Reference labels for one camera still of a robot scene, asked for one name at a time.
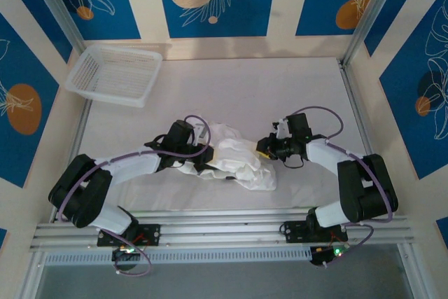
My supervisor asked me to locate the white plastic mesh basket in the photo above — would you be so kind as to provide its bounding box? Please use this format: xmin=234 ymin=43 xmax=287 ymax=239
xmin=64 ymin=45 xmax=164 ymax=109

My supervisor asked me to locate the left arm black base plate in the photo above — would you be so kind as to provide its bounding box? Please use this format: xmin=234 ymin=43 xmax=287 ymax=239
xmin=97 ymin=223 xmax=162 ymax=247

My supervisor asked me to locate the black electronics box green light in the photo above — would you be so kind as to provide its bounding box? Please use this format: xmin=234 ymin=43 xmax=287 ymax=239
xmin=111 ymin=242 xmax=143 ymax=272
xmin=309 ymin=242 xmax=351 ymax=267

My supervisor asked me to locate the white t-shirt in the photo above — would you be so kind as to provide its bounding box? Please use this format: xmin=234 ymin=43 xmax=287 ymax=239
xmin=176 ymin=120 xmax=278 ymax=192

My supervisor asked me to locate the aluminium side rail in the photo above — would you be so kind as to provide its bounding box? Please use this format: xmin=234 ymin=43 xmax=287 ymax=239
xmin=338 ymin=60 xmax=377 ymax=160
xmin=52 ymin=99 xmax=94 ymax=223

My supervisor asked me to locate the left gripper thin black cable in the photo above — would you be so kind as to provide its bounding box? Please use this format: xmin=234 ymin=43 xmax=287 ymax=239
xmin=143 ymin=133 xmax=169 ymax=149

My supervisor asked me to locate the right gripper thin black cable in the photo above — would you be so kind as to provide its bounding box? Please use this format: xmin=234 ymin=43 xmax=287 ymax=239
xmin=282 ymin=156 xmax=305 ymax=170

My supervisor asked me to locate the gripper thin black cable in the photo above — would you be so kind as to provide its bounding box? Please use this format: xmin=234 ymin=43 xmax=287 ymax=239
xmin=143 ymin=133 xmax=169 ymax=149
xmin=282 ymin=156 xmax=305 ymax=170

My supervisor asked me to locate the grey slotted cable duct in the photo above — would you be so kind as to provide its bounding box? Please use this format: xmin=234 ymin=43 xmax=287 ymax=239
xmin=43 ymin=245 xmax=314 ymax=265

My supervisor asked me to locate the aluminium frame post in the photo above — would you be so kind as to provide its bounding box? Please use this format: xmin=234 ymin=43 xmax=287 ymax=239
xmin=341 ymin=0 xmax=402 ymax=69
xmin=26 ymin=0 xmax=87 ymax=51

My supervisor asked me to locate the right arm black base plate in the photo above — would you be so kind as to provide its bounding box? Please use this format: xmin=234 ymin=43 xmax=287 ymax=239
xmin=281 ymin=220 xmax=349 ymax=244

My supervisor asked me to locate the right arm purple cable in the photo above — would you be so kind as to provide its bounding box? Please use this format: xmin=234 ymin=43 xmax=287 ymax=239
xmin=289 ymin=105 xmax=393 ymax=268

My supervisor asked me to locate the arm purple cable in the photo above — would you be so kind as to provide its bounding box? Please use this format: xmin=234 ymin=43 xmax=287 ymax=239
xmin=57 ymin=114 xmax=212 ymax=277
xmin=289 ymin=105 xmax=393 ymax=268

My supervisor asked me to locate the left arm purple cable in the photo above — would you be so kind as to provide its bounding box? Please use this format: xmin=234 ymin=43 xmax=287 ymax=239
xmin=57 ymin=114 xmax=212 ymax=277

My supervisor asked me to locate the aluminium mounting rail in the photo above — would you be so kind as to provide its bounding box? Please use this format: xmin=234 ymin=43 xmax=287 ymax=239
xmin=29 ymin=213 xmax=416 ymax=253

